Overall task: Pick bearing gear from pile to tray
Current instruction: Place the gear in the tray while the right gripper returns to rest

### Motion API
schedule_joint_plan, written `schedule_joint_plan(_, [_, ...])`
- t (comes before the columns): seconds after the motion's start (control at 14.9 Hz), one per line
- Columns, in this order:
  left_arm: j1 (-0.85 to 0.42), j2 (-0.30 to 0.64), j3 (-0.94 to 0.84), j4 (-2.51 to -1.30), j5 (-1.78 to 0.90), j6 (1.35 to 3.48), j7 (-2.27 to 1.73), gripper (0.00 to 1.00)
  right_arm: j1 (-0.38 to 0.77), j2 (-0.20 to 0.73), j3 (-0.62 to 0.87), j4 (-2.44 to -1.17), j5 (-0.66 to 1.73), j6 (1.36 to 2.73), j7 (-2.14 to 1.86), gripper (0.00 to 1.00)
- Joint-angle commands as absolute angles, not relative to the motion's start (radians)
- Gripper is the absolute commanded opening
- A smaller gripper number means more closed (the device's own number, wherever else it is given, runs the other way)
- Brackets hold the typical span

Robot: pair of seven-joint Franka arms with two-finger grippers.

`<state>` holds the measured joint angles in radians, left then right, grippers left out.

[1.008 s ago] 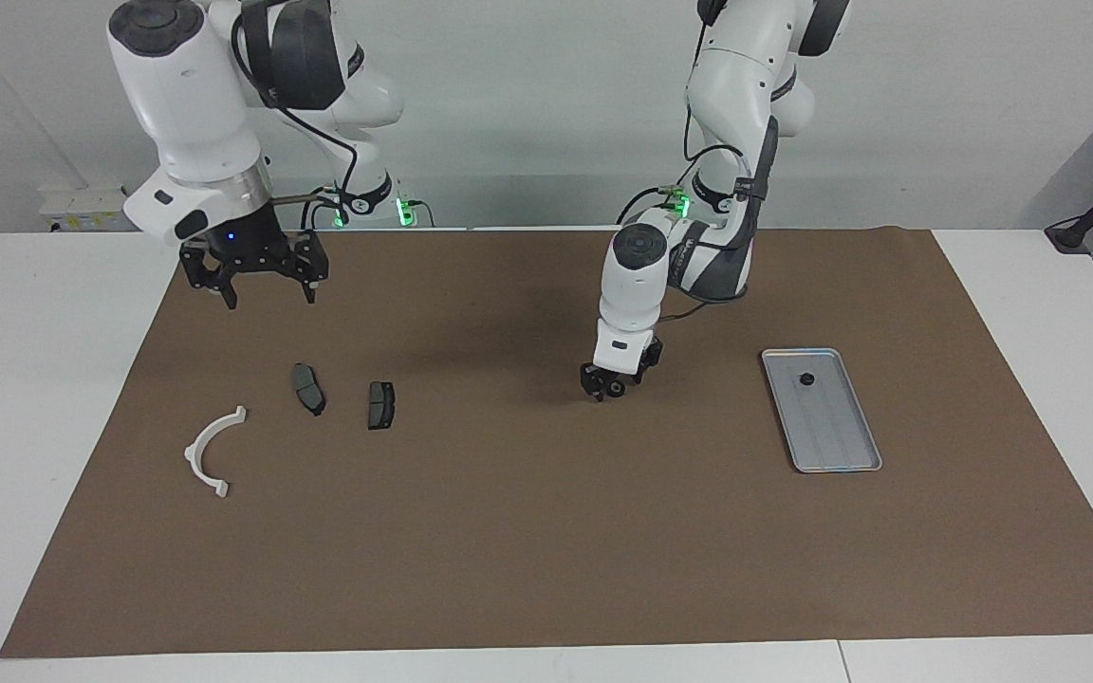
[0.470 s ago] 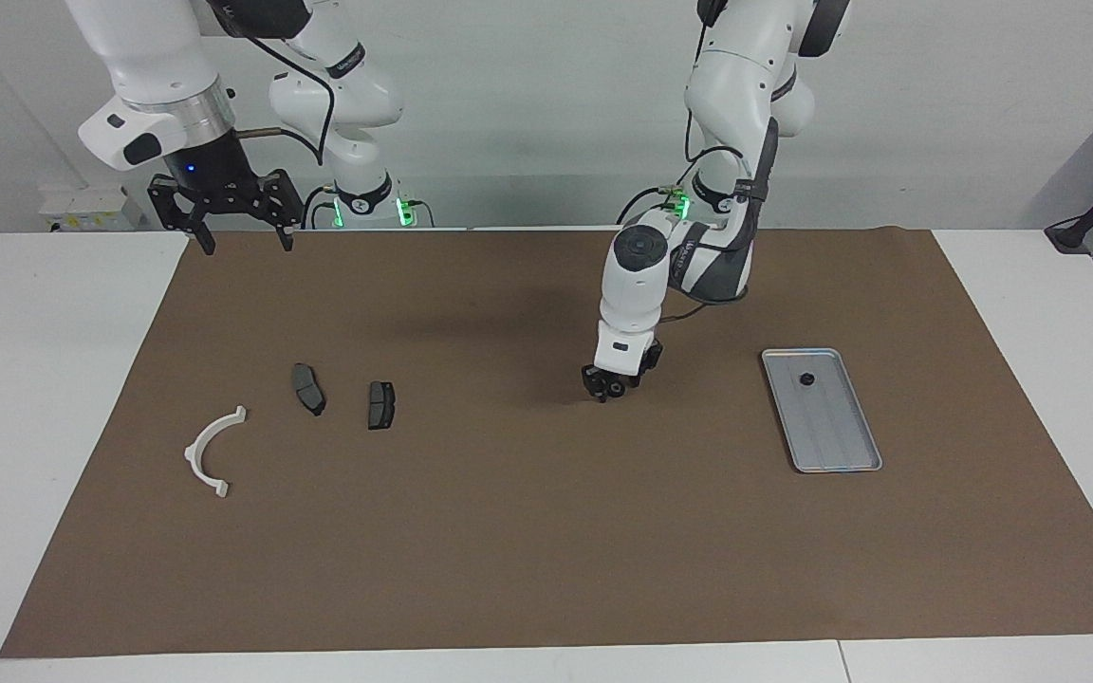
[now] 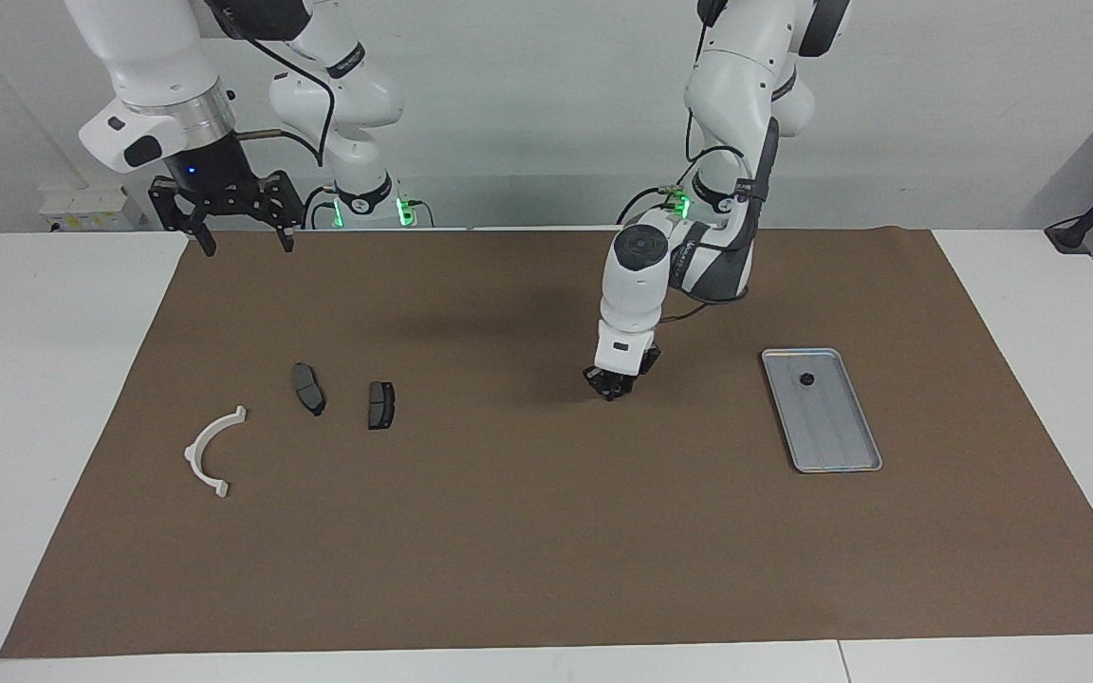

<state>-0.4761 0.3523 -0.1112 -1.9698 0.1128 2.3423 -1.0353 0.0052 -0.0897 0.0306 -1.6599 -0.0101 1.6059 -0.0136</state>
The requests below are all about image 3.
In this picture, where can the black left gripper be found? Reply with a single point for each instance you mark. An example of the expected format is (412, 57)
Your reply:
(646, 362)

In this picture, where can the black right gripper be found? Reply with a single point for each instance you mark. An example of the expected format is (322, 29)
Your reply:
(214, 175)

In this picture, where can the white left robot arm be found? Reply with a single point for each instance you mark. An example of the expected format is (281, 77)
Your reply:
(731, 76)

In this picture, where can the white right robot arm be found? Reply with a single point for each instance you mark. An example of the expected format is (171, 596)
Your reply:
(148, 57)

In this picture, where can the silver metal tray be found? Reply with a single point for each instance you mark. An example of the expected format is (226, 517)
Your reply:
(831, 427)

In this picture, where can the white box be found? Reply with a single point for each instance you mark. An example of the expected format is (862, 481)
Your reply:
(91, 204)

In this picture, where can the brown table mat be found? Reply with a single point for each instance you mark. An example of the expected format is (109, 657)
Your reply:
(603, 531)

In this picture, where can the curved grey brake pad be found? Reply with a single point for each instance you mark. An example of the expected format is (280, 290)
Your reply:
(308, 389)

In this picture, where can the rectangular grey brake pad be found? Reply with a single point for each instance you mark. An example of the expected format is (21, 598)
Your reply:
(381, 406)

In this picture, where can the white semicircular bracket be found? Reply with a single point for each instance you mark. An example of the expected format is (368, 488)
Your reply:
(192, 456)

